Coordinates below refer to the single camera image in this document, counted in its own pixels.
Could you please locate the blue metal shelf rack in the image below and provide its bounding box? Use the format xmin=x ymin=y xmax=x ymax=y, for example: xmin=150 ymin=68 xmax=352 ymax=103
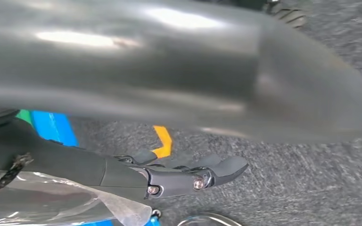
xmin=31 ymin=111 xmax=163 ymax=226

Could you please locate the yellow floor tape rectangle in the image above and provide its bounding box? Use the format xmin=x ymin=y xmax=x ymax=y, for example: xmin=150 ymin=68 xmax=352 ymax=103
xmin=151 ymin=125 xmax=173 ymax=159

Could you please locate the round chrome base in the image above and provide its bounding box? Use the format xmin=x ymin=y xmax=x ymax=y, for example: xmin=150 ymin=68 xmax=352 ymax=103
xmin=177 ymin=212 xmax=243 ymax=226

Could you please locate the clear plastic cover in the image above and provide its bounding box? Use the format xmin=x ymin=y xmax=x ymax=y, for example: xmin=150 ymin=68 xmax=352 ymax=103
xmin=0 ymin=169 xmax=153 ymax=226

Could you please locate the green plastic crate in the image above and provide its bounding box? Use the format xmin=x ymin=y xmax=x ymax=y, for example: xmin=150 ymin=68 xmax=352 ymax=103
xmin=15 ymin=109 xmax=33 ymax=126

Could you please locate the black braided cable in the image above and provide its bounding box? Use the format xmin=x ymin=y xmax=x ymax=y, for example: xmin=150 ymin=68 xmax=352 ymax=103
xmin=0 ymin=153 xmax=34 ymax=203

